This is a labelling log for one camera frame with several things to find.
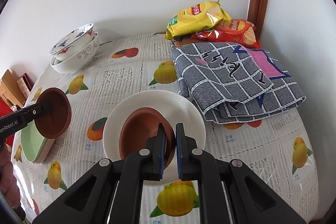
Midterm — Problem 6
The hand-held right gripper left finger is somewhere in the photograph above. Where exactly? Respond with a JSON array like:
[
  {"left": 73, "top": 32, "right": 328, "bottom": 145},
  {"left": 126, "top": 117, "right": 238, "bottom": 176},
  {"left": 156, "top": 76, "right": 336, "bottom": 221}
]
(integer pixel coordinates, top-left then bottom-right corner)
[{"left": 33, "top": 123, "right": 167, "bottom": 224}]

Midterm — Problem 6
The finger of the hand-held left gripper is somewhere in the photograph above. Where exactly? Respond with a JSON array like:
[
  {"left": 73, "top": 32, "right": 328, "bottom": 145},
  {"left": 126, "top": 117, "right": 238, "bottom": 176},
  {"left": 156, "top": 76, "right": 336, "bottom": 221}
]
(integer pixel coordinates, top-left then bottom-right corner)
[{"left": 22, "top": 101, "right": 55, "bottom": 121}]

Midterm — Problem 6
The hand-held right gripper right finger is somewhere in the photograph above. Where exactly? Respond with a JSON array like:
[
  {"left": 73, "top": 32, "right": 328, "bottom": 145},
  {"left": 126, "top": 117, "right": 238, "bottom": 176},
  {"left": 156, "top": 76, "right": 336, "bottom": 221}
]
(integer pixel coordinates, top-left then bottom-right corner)
[{"left": 175, "top": 123, "right": 319, "bottom": 224}]

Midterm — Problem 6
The small brown clay bowl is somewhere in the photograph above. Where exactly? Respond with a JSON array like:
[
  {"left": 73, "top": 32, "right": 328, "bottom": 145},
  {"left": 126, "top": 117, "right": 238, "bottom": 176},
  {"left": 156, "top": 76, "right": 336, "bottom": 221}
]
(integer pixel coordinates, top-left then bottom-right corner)
[
  {"left": 119, "top": 107, "right": 176, "bottom": 169},
  {"left": 34, "top": 88, "right": 72, "bottom": 139}
]

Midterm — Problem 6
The green plastic plate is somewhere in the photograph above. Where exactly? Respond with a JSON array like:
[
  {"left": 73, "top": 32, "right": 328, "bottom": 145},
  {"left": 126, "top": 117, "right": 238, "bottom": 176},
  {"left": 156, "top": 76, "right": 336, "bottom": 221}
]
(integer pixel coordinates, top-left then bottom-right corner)
[{"left": 20, "top": 122, "right": 55, "bottom": 164}]

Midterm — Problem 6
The person's left hand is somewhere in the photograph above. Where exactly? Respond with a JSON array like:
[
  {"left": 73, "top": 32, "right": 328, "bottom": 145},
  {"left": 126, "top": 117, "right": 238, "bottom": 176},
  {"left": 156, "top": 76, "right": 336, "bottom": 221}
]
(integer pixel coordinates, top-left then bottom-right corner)
[{"left": 0, "top": 145, "right": 25, "bottom": 219}]

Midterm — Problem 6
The red box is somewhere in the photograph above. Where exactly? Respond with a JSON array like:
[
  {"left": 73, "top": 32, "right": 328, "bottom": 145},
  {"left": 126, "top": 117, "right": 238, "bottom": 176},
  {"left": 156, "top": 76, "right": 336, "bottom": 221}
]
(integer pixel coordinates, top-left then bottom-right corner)
[{"left": 0, "top": 99, "right": 13, "bottom": 119}]

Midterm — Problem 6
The fruit print tablecloth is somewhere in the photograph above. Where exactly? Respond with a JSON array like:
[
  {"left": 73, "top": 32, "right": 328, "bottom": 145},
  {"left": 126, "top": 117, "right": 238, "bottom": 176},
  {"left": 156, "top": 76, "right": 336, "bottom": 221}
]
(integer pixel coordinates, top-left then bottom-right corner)
[{"left": 10, "top": 32, "right": 319, "bottom": 224}]

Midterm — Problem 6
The white bowl blue flower print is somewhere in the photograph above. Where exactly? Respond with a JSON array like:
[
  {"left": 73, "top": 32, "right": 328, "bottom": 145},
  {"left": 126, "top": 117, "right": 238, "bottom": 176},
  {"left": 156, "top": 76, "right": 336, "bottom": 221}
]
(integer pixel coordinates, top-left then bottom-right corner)
[{"left": 49, "top": 23, "right": 94, "bottom": 61}]

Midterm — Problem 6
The grey checked cloth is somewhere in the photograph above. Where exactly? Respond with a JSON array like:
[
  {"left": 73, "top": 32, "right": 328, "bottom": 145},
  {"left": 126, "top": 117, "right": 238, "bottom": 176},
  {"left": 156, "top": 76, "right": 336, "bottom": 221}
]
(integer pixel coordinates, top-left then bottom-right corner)
[{"left": 171, "top": 42, "right": 307, "bottom": 124}]

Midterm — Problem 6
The red chips bag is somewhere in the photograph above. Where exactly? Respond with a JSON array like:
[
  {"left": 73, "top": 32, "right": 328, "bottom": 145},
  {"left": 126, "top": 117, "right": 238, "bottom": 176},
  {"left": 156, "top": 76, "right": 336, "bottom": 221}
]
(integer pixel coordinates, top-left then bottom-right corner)
[{"left": 191, "top": 19, "right": 263, "bottom": 49}]

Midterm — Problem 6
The yellow chips bag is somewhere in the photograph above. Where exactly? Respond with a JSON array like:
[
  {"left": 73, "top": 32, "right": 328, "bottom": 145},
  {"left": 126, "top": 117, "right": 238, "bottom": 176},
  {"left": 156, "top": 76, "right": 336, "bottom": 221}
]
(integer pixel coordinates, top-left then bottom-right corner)
[{"left": 165, "top": 0, "right": 232, "bottom": 41}]

